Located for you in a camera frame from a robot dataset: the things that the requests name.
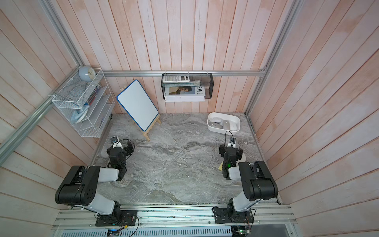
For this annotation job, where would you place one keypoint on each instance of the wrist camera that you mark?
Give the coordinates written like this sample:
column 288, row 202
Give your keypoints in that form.
column 114, row 141
column 232, row 142

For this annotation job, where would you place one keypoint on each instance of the white rounded mouse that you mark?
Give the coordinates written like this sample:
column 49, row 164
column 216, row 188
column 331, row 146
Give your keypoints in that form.
column 215, row 119

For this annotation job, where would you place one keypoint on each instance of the black mesh wall basket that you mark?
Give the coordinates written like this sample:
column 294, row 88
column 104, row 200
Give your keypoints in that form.
column 206, row 80

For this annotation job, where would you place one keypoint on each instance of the light blue iron object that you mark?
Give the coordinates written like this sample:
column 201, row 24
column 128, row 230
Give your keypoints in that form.
column 79, row 114

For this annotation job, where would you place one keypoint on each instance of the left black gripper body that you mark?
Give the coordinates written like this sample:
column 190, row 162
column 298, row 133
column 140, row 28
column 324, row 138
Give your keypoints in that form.
column 127, row 148

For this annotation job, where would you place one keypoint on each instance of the white plastic storage box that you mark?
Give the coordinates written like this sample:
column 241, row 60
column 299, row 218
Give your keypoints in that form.
column 221, row 123

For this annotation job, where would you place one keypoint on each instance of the silver mouse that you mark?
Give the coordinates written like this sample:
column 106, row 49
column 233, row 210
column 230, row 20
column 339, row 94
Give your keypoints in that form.
column 226, row 125

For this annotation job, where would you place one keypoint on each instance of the white ribbed mouse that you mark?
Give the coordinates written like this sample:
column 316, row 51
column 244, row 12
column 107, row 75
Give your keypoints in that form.
column 216, row 125

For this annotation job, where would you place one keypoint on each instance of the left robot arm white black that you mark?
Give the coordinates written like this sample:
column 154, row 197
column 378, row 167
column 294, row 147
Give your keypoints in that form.
column 79, row 187

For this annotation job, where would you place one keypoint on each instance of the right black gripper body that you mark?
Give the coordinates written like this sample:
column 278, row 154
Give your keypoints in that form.
column 222, row 150

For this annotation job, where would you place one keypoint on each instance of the wooden easel stand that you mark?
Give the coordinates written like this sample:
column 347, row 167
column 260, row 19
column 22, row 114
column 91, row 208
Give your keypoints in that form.
column 148, row 130

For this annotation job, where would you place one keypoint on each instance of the grey book under calculator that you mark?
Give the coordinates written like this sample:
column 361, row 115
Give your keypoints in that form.
column 181, row 84

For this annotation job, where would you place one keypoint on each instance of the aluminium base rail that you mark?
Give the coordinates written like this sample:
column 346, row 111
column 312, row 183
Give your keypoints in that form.
column 264, row 213

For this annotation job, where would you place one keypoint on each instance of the white wire mesh shelf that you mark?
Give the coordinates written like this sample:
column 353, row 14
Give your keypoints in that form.
column 97, row 94

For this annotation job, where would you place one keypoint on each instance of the white magazine book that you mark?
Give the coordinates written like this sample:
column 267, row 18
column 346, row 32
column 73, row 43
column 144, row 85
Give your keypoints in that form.
column 184, row 94

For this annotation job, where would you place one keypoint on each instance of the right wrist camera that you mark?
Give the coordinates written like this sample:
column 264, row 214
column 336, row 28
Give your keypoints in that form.
column 232, row 142

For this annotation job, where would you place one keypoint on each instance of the white flat mouse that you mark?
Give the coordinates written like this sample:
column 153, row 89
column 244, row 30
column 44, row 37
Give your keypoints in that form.
column 234, row 126

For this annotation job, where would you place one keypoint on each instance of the white calculator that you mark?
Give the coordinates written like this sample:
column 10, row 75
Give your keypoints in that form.
column 175, row 79

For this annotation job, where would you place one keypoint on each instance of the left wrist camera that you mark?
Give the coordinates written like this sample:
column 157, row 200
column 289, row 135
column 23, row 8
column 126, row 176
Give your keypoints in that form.
column 114, row 141

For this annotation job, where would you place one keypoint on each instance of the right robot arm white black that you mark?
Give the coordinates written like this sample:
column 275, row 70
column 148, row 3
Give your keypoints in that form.
column 257, row 185

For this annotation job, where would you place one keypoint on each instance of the white tape roll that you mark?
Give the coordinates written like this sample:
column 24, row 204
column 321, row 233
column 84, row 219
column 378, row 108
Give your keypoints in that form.
column 243, row 158

